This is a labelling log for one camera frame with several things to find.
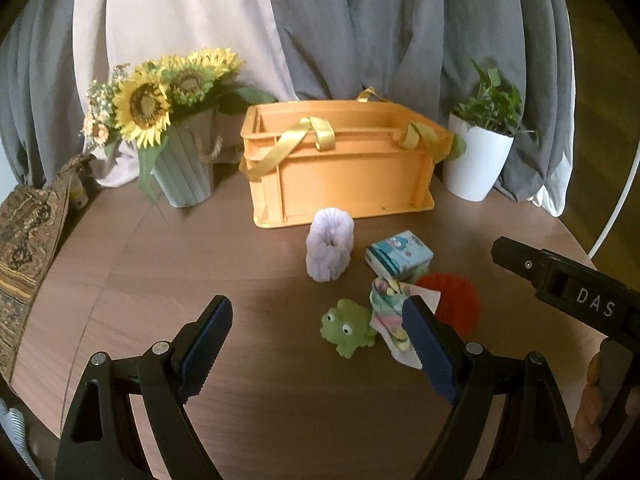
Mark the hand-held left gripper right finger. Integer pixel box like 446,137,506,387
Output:
403,296,588,480

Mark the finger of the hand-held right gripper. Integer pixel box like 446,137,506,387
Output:
491,236,551,292

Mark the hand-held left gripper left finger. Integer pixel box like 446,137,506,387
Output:
54,295,234,480

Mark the pastel patterned cloth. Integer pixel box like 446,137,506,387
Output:
369,276,442,372

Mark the green frog toy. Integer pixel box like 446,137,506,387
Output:
320,298,376,359

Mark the blue cartoon tissue pack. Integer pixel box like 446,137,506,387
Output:
364,230,434,282

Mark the orange plastic crate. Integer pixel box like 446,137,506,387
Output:
239,86,457,231

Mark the person's right hand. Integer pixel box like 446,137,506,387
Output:
574,347,609,457

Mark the cream curtain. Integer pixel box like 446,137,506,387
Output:
529,157,574,219
74,0,297,188

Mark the white curved tube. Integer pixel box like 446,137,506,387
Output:
587,137,640,262

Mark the white plant pot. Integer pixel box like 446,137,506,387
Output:
442,112,516,203

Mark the green leafy plant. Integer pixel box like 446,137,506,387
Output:
446,57,540,162

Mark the grey ribbed vase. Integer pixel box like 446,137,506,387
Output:
149,109,223,209

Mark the brown patterned cushion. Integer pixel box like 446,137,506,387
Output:
0,152,97,382

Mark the white ribbed object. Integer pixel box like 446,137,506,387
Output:
0,405,27,461

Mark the sunflower bouquet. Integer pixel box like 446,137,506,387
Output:
80,47,279,202

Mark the grey curtain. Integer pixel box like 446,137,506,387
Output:
260,0,574,206
0,0,118,188

